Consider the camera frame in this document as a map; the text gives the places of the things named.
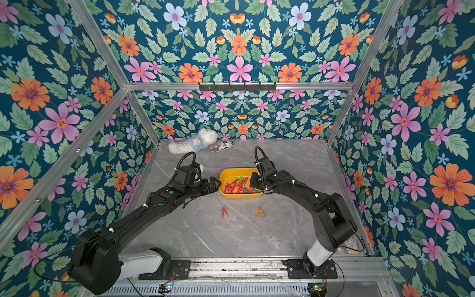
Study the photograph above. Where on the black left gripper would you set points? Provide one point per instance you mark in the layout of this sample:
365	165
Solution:
206	187

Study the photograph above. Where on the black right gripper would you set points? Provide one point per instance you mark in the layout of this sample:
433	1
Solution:
261	180

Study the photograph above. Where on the orange clothespin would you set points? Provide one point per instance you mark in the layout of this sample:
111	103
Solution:
260	212

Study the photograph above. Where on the yellow plastic storage box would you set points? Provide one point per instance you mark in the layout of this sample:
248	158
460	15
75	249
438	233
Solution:
236	184

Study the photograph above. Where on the red clothespin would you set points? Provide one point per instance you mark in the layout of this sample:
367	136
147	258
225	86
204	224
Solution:
224	213

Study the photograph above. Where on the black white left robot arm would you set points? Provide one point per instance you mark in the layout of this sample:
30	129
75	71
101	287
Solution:
98	261

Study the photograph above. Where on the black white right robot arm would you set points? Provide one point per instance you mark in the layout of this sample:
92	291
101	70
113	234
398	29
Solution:
333	221

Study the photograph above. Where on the newspaper print pouch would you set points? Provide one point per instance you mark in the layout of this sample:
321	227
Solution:
221	146

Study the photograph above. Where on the white plush teddy bear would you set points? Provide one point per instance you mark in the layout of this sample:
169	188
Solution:
202	140

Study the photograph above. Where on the patterned shoe insole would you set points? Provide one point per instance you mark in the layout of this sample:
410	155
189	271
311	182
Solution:
354	246

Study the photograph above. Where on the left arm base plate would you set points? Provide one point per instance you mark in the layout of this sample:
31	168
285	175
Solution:
171	269

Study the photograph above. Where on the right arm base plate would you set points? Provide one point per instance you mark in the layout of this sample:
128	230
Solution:
304	268

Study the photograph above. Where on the black wall hook rail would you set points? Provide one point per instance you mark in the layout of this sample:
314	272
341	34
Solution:
230	87

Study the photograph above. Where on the aluminium front mounting rail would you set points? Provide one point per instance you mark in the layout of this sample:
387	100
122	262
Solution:
341	276

